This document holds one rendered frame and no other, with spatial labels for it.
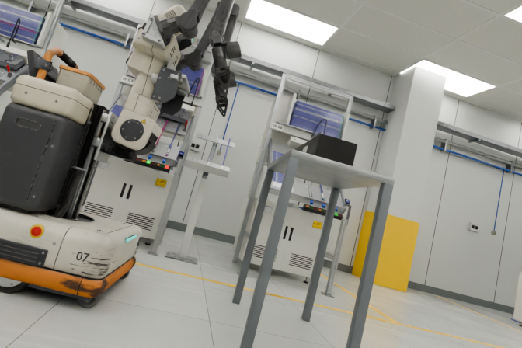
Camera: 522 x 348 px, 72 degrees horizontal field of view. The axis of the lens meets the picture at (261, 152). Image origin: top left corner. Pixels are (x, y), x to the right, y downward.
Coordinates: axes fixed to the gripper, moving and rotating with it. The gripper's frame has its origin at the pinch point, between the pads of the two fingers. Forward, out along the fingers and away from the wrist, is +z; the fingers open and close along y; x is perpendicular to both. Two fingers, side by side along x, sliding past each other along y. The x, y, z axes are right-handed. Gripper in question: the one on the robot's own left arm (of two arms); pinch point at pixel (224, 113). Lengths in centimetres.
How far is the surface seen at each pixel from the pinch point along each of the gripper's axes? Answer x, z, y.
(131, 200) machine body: 83, 35, 114
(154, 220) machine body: 68, 55, 116
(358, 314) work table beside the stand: -34, 100, -57
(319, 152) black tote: -34, 35, -50
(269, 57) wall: -94, -134, 290
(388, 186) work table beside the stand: -58, 54, -57
